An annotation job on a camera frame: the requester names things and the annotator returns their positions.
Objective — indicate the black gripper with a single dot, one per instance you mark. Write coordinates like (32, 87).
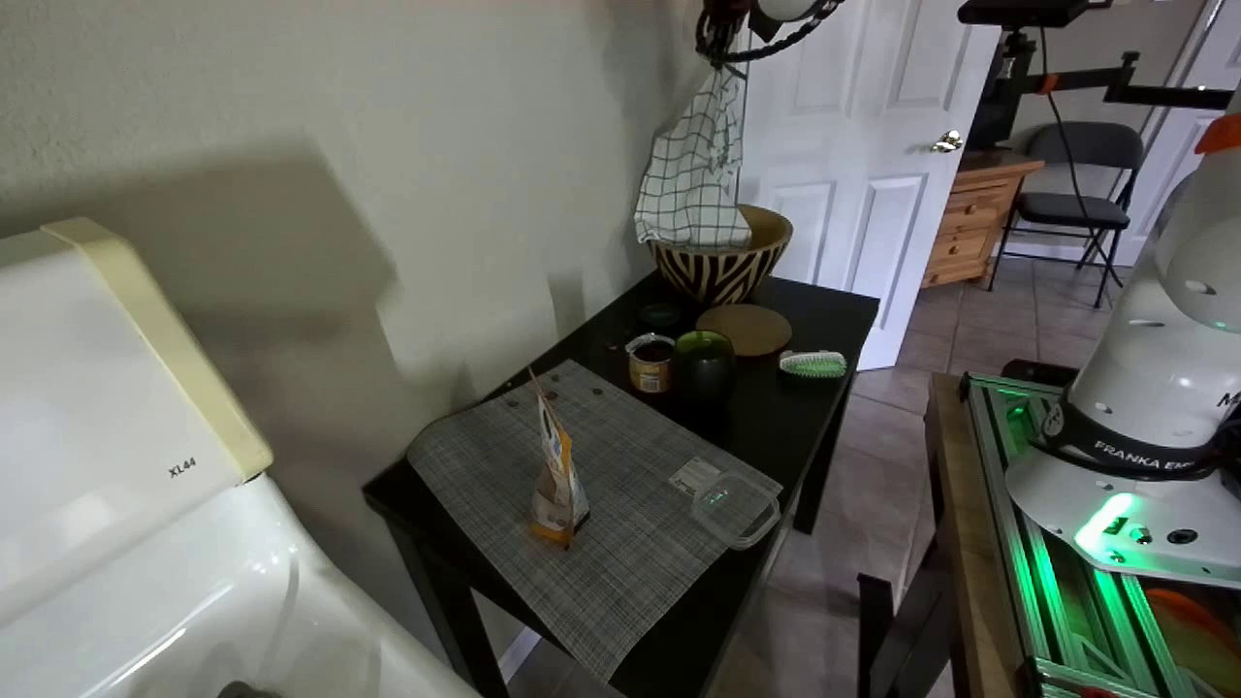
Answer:
(723, 24)

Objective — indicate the white checkered towel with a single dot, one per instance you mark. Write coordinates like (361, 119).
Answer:
(693, 181)

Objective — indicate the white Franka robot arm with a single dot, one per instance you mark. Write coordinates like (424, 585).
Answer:
(1165, 349)

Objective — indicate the zebra patterned wooden bowl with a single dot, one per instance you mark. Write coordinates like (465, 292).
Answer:
(723, 274)

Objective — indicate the metal door knob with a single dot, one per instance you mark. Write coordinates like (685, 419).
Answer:
(948, 141)

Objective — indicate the round cork coaster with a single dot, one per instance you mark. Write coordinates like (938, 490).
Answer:
(742, 331)

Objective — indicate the wooden drawer dresser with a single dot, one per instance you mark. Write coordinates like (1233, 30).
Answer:
(973, 220)

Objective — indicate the dark green cup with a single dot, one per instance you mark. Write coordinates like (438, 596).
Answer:
(705, 375)

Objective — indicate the small green cup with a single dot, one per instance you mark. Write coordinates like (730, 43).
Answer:
(649, 371)

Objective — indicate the black side table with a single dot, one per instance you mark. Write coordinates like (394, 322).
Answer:
(778, 419)

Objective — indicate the grey woven placemat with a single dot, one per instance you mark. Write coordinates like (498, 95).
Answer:
(605, 438)

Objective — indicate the small pale square piece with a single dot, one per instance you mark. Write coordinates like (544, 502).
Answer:
(695, 479)

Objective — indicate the clear plastic container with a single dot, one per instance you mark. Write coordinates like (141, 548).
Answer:
(739, 510)

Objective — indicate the white closet door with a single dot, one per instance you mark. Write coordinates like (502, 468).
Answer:
(1196, 51)

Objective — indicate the orange snack pouch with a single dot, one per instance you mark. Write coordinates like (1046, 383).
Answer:
(561, 497)

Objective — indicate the wooden robot mounting table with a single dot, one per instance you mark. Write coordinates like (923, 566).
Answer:
(964, 544)

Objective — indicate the white stove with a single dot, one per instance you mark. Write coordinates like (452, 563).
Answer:
(118, 429)

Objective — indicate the black camera stand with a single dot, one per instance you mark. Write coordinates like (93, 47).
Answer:
(993, 104)

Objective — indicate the green lit metal rail frame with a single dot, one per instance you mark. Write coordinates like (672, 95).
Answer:
(1032, 566)

